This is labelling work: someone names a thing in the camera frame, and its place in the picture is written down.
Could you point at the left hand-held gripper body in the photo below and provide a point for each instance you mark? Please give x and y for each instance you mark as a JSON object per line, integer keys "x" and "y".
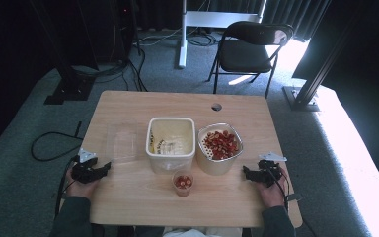
{"x": 85, "y": 170}

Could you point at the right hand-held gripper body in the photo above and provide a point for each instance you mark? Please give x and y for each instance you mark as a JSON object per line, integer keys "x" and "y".
{"x": 269, "y": 171}

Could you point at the cream square plastic container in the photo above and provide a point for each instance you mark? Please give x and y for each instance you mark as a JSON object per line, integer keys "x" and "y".
{"x": 171, "y": 163}

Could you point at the clear plastic cup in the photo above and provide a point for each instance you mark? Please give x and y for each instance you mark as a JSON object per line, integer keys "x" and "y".
{"x": 182, "y": 189}

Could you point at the person's left hand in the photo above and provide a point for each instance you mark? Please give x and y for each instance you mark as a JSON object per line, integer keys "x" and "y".
{"x": 80, "y": 189}

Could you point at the person's right hand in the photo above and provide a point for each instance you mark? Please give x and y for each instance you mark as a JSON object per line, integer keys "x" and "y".
{"x": 273, "y": 194}

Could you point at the clear plastic lid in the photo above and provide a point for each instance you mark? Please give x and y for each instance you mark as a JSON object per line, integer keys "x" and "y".
{"x": 122, "y": 143}

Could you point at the grey tape piece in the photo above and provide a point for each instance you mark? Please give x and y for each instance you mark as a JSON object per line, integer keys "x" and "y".
{"x": 294, "y": 197}

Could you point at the pile of red fruits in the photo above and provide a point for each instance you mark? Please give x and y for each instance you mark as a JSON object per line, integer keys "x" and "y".
{"x": 222, "y": 144}

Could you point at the metal-rimmed perforated strainer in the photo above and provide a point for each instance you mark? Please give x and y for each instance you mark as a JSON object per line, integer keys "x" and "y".
{"x": 204, "y": 151}

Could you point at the person's lap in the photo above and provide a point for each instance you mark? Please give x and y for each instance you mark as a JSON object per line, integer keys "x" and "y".
{"x": 197, "y": 233}

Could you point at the black slanted metal stand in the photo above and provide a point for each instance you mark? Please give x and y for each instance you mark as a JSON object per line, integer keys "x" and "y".
{"x": 304, "y": 97}

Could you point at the black stand with flat base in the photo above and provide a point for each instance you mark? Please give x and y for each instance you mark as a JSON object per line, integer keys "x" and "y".
{"x": 70, "y": 89}

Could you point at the black folding chair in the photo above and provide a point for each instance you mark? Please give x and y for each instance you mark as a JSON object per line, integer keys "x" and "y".
{"x": 243, "y": 54}

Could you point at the white desk frame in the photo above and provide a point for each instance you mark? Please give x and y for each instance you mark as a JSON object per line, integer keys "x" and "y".
{"x": 210, "y": 19}

